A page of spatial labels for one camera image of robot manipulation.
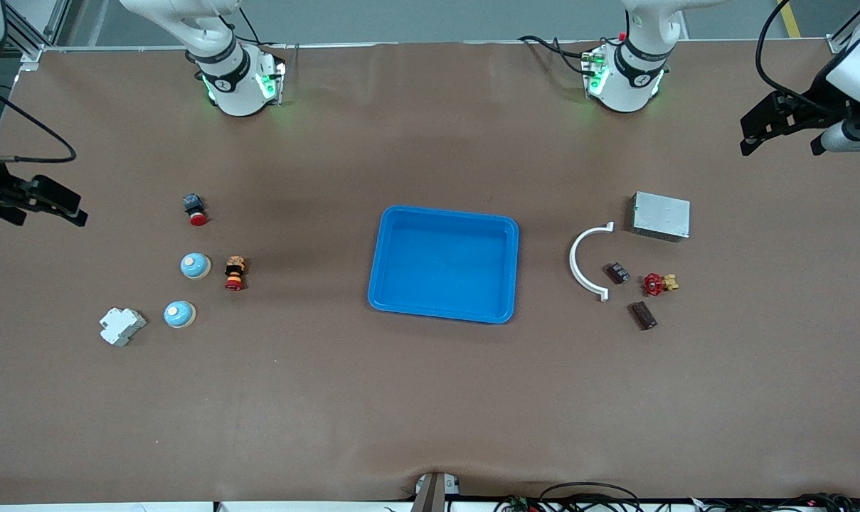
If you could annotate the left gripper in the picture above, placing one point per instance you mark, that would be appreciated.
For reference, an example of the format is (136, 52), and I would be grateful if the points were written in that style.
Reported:
(819, 95)

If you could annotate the blue dome bell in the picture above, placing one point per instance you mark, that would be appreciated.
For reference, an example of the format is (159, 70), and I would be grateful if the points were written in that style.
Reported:
(179, 313)
(195, 266)

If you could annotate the short dark printed capacitor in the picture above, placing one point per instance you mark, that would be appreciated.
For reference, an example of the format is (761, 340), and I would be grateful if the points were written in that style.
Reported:
(618, 272)

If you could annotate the long dark brown capacitor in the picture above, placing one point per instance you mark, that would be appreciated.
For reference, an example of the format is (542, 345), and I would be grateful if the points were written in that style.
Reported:
(643, 315)

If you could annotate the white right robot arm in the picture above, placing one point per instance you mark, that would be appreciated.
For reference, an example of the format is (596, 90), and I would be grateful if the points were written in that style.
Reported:
(227, 78)

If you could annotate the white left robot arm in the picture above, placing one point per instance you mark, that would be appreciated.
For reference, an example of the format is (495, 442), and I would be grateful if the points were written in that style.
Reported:
(625, 78)

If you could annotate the red push button black base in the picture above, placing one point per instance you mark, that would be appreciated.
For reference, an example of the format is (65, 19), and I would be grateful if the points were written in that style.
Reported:
(197, 217)

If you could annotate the silver metal box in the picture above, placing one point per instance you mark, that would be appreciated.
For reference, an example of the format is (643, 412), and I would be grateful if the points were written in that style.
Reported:
(661, 215)

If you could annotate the blue plastic tray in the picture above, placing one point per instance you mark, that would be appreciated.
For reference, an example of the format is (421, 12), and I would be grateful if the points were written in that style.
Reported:
(465, 249)

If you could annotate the aluminium frame post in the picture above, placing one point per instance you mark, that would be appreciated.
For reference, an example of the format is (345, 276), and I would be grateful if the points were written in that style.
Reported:
(31, 53)
(839, 44)

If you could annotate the red yellow button switch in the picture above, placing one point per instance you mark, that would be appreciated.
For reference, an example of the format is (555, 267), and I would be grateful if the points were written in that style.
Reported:
(235, 274)

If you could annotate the white curved plastic bracket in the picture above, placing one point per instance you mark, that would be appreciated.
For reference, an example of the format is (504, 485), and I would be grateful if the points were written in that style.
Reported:
(573, 262)

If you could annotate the grey camera bracket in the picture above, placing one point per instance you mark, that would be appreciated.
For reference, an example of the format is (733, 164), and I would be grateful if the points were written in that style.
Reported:
(433, 494)

